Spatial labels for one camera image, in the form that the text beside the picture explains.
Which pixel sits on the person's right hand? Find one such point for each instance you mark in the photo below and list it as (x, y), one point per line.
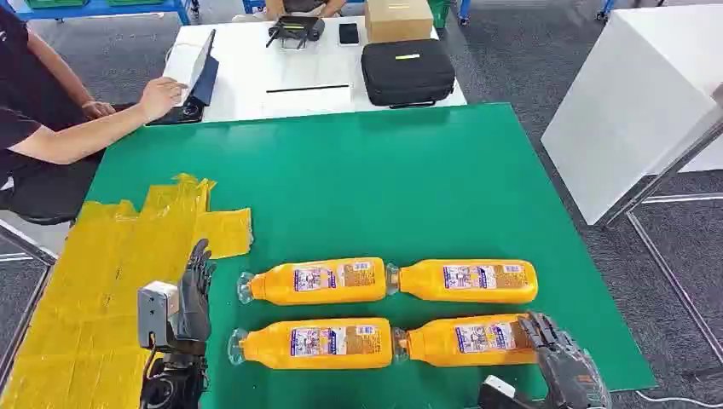
(161, 96)

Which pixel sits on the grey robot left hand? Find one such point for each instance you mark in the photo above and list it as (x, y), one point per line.
(195, 305)

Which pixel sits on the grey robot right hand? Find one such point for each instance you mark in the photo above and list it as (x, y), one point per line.
(567, 370)

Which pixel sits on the person's left hand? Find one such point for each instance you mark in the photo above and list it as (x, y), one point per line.
(99, 109)

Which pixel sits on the orange drink bottle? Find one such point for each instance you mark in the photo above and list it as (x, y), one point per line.
(271, 285)
(435, 341)
(423, 282)
(265, 345)

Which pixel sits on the person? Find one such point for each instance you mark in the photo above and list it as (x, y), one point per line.
(305, 5)
(20, 84)

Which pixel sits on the green crate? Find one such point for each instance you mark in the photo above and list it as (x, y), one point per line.
(135, 2)
(56, 3)
(439, 12)

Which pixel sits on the blue metal rack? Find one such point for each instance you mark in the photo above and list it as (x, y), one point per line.
(101, 8)

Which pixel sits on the black stool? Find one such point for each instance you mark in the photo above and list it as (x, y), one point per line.
(45, 219)

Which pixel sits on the thin black strip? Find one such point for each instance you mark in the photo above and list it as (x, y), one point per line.
(308, 88)

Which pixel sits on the black remote controller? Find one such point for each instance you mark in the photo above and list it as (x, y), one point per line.
(296, 28)

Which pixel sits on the black phone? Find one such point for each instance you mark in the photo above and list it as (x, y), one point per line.
(349, 34)

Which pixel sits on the green mat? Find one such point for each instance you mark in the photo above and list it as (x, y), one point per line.
(395, 186)

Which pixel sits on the black carrying case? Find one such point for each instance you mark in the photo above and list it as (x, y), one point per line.
(406, 79)

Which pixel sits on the cardboard box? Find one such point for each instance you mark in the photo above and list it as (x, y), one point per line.
(398, 22)

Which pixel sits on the large white panel table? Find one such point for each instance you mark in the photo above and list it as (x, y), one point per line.
(627, 107)

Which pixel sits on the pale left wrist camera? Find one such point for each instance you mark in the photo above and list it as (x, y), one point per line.
(153, 313)

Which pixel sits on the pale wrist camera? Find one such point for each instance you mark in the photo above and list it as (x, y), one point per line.
(153, 313)
(500, 392)

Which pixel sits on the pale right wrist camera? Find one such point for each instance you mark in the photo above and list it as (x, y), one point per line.
(500, 392)

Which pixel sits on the blue metal frame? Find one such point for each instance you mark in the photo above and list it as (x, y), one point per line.
(463, 10)
(605, 8)
(253, 4)

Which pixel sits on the grey metal table frame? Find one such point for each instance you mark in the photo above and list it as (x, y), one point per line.
(34, 248)

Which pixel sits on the steel frame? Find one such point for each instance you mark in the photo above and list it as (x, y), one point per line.
(666, 171)

